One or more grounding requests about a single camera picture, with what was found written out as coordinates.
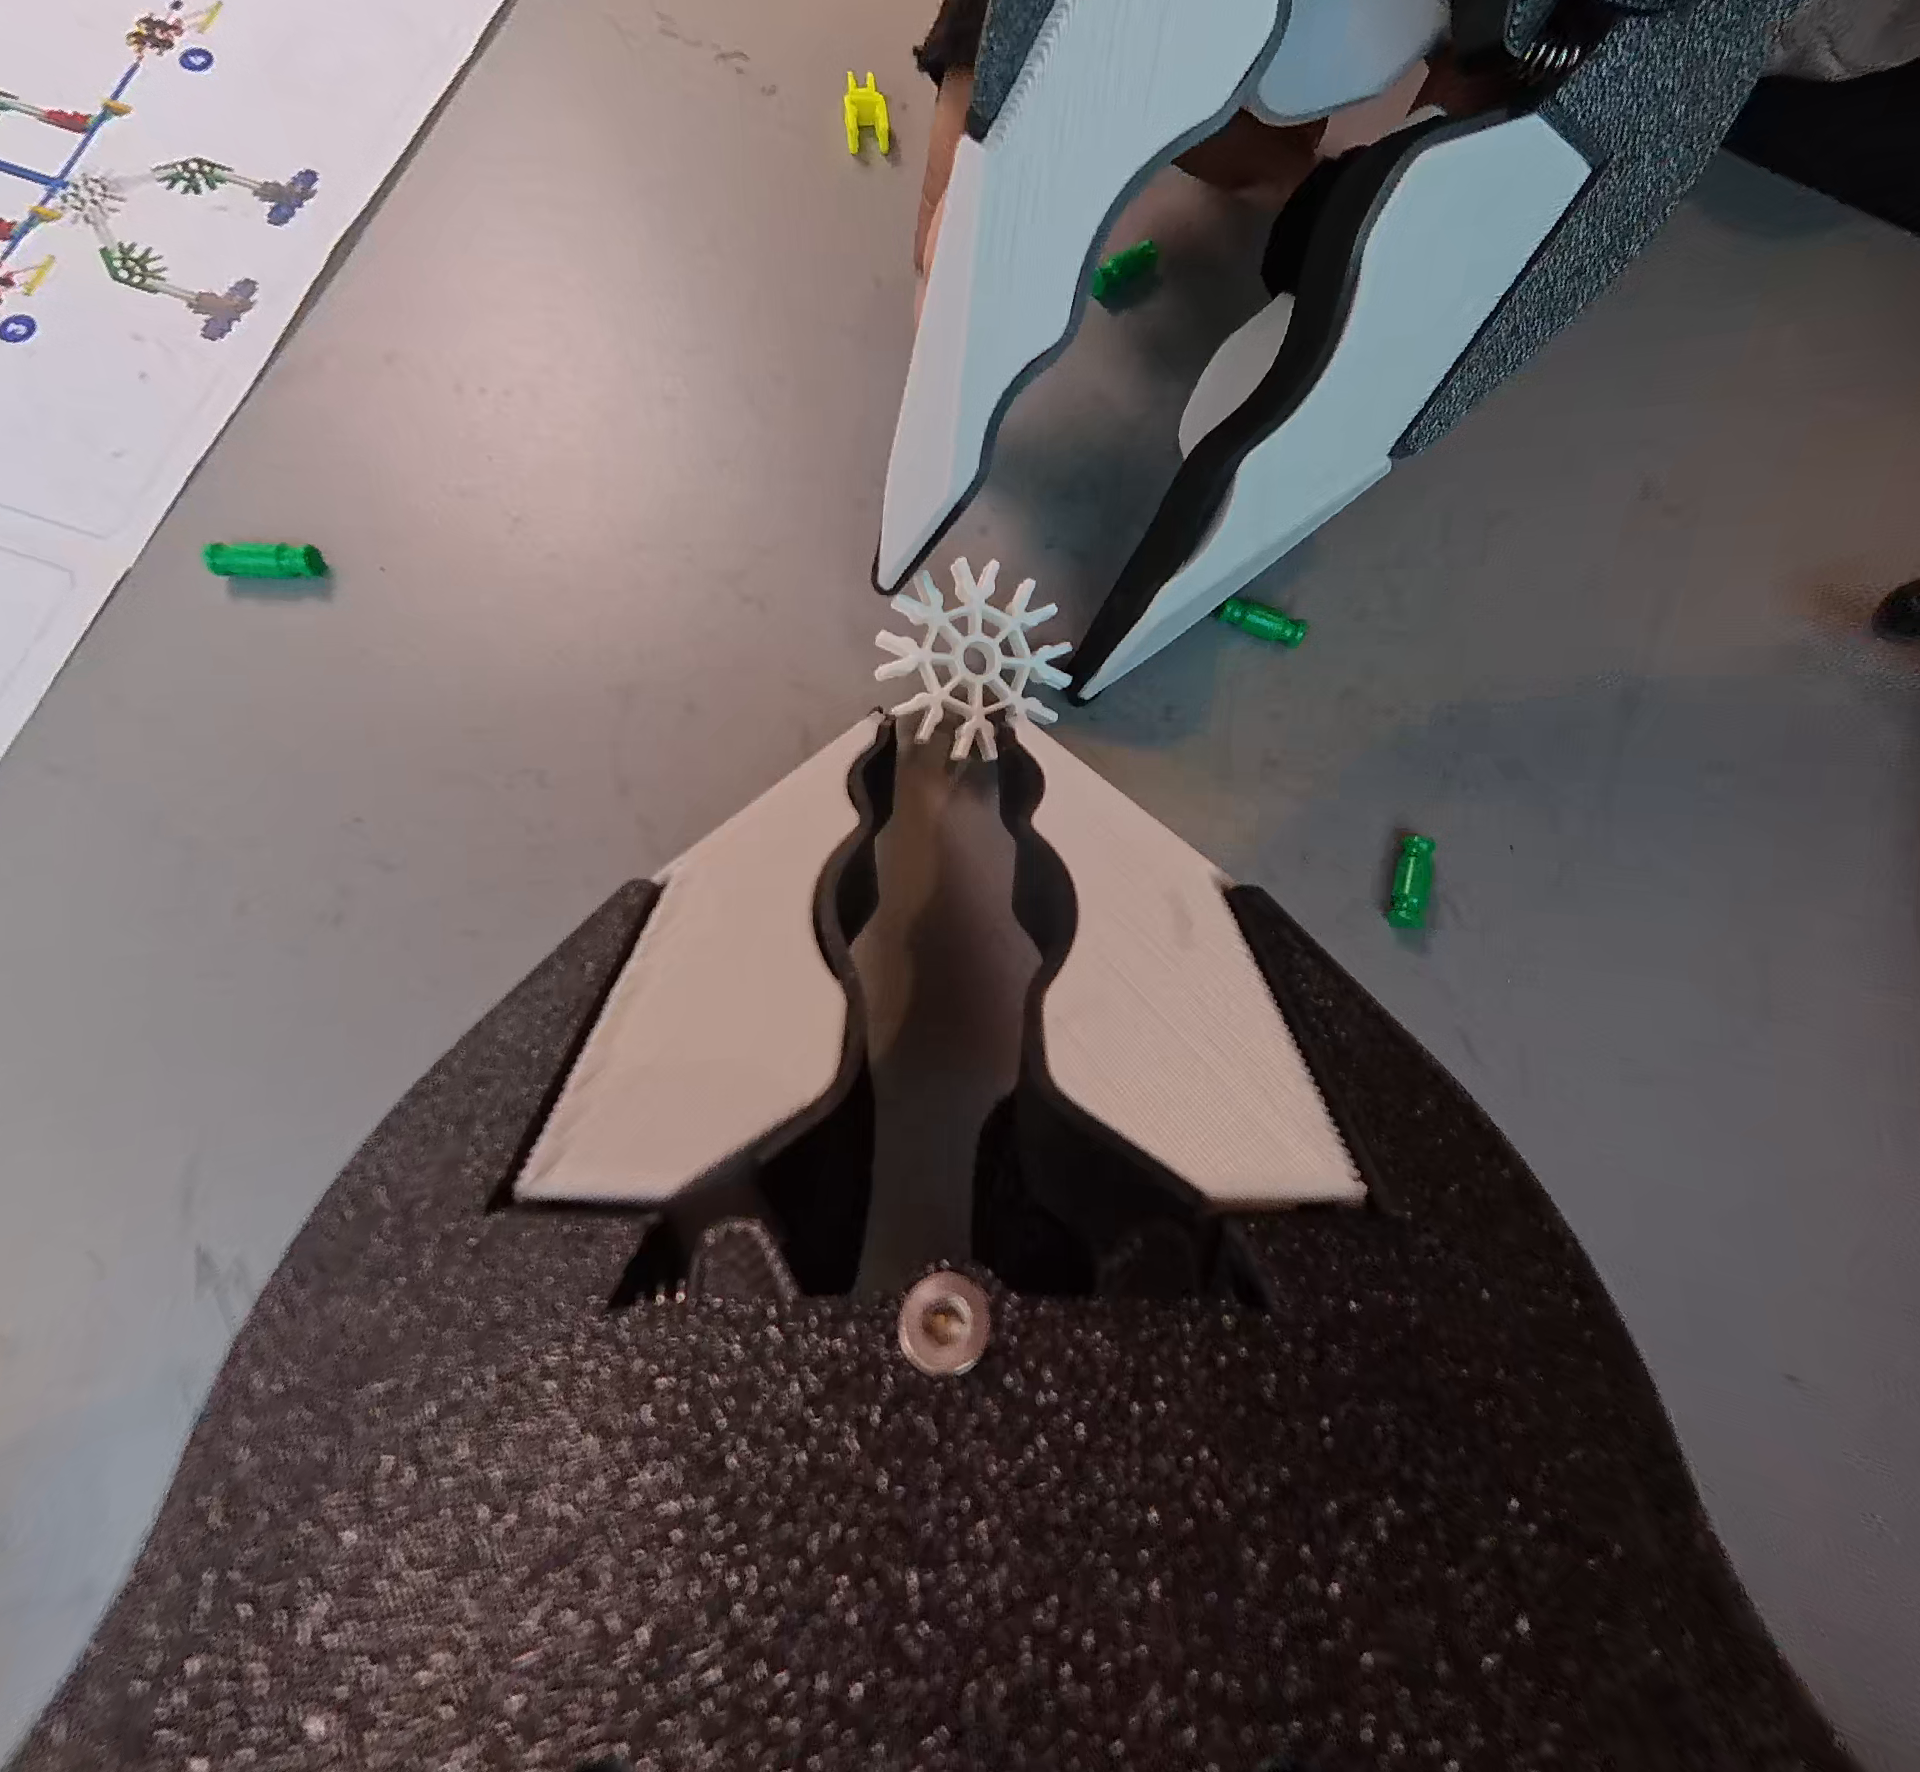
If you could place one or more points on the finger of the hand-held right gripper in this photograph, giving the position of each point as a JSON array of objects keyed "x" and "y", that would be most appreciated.
[
  {"x": 1425, "y": 303},
  {"x": 1110, "y": 80}
]

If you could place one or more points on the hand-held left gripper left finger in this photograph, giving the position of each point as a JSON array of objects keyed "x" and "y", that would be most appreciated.
[{"x": 705, "y": 1036}]

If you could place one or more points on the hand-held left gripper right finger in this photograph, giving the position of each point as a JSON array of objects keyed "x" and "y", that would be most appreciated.
[{"x": 1184, "y": 1036}]

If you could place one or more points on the small green rod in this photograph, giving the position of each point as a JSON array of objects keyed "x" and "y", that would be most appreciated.
[
  {"x": 265, "y": 559},
  {"x": 1412, "y": 881},
  {"x": 1264, "y": 622},
  {"x": 1125, "y": 271}
]

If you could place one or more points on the yellow-green clip connector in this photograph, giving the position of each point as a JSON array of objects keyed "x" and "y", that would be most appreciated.
[{"x": 865, "y": 116}]

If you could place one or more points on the white snowflake connector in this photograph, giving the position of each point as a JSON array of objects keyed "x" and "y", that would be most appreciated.
[{"x": 943, "y": 639}]

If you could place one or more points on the grey desk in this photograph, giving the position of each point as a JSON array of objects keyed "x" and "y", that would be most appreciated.
[{"x": 599, "y": 452}]

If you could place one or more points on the folded paper instruction sheet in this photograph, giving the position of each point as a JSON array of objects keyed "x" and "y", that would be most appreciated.
[{"x": 376, "y": 80}]

